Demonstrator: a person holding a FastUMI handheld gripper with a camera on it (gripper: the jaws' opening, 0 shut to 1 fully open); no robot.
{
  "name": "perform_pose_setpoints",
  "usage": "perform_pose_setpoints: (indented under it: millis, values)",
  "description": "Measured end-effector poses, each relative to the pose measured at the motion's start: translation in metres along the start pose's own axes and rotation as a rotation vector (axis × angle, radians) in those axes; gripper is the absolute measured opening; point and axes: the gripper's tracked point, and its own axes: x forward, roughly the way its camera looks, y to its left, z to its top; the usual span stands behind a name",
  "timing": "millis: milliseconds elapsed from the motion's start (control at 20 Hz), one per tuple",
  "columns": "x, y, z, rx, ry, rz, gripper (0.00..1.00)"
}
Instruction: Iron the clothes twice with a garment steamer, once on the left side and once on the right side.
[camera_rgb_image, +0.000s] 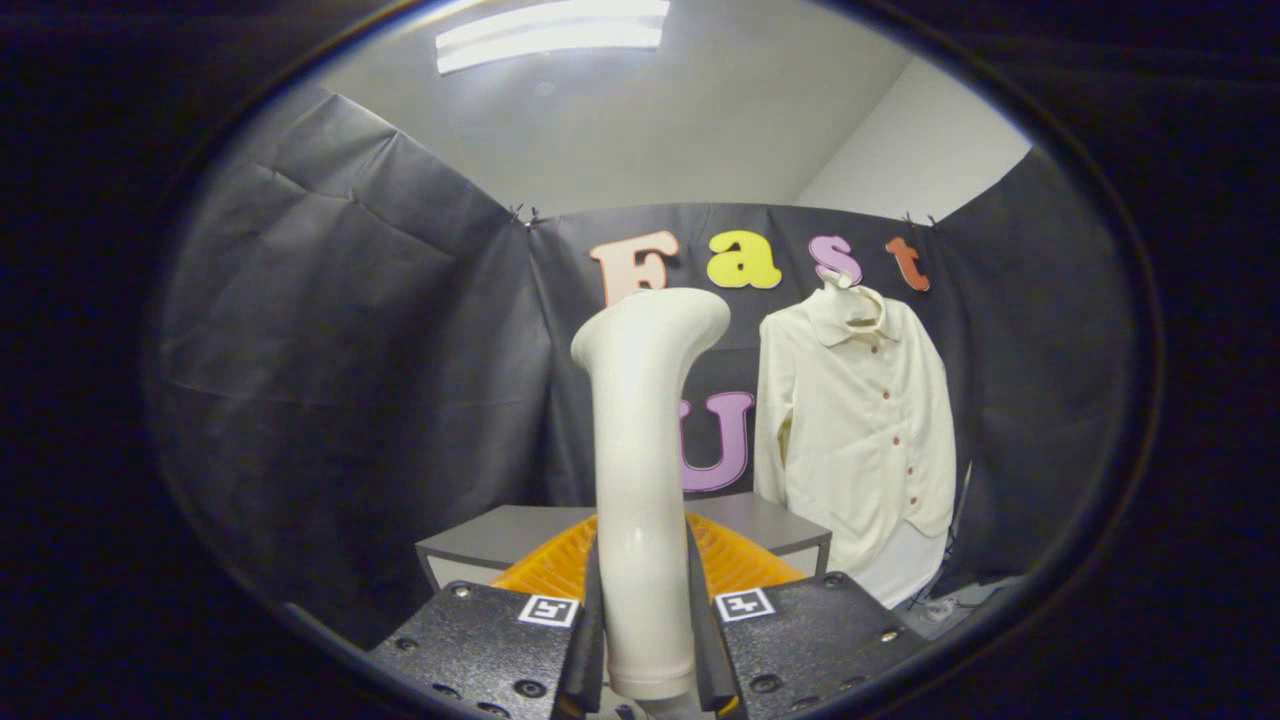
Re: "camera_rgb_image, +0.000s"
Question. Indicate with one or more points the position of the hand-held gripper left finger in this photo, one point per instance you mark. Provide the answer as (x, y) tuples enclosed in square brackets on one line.
[(480, 640)]

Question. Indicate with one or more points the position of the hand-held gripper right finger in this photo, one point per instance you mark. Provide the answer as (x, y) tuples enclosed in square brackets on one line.
[(810, 640)]

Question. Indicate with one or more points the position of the cream button-up shirt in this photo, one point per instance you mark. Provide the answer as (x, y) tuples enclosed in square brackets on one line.
[(850, 430)]

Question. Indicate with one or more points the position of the white garment steamer head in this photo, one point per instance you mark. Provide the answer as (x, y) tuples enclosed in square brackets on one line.
[(640, 480)]

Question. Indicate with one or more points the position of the white cabinet with grey top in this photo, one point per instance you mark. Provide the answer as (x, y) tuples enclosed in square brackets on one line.
[(500, 530)]

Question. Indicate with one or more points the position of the thin grey pole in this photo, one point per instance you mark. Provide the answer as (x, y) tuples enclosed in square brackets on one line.
[(960, 500)]

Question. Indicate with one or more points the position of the white plastic hanger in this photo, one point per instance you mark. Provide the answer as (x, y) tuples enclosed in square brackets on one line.
[(838, 280)]

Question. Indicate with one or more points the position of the ceiling light panel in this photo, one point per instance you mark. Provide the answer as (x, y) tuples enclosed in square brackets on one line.
[(550, 35)]

